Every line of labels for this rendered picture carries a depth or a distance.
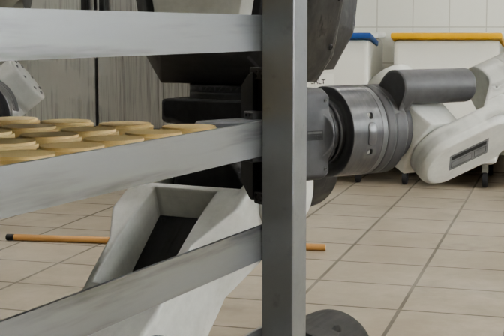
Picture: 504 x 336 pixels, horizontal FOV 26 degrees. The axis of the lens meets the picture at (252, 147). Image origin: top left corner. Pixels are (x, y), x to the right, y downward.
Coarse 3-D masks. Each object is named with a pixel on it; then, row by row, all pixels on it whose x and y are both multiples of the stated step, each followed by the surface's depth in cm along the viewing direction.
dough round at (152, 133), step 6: (126, 132) 87; (132, 132) 87; (138, 132) 87; (144, 132) 87; (150, 132) 87; (156, 132) 87; (162, 132) 87; (168, 132) 87; (174, 132) 87; (180, 132) 87; (144, 138) 85; (150, 138) 85; (156, 138) 85
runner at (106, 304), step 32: (192, 256) 83; (224, 256) 88; (256, 256) 93; (96, 288) 72; (128, 288) 75; (160, 288) 79; (192, 288) 83; (0, 320) 63; (32, 320) 66; (64, 320) 69; (96, 320) 72
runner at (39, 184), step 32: (224, 128) 87; (256, 128) 92; (32, 160) 65; (64, 160) 68; (96, 160) 71; (128, 160) 74; (160, 160) 78; (192, 160) 82; (224, 160) 87; (0, 192) 62; (32, 192) 65; (64, 192) 68; (96, 192) 71
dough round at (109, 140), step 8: (88, 136) 84; (96, 136) 84; (104, 136) 84; (112, 136) 84; (120, 136) 84; (128, 136) 84; (136, 136) 84; (104, 144) 80; (112, 144) 80; (120, 144) 80
